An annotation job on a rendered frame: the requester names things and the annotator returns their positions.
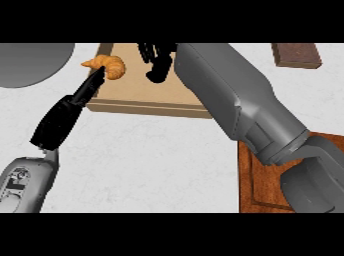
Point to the reddish brown wooden board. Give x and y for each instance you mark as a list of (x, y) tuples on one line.
[(263, 186)]

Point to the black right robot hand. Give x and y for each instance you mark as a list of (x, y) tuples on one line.
[(160, 68)]

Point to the brown cardboard box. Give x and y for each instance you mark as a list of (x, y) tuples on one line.
[(297, 55)]

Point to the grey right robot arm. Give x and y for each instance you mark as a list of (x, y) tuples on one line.
[(228, 86)]

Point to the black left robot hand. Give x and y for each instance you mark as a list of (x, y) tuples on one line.
[(58, 121)]

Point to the grey round pan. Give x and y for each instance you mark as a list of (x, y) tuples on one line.
[(21, 63)]

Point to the golden croissant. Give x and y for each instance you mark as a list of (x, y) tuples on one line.
[(113, 65)]

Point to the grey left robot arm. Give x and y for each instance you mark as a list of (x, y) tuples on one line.
[(34, 180)]

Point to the pale wooden cutting board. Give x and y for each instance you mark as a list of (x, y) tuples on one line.
[(139, 90)]

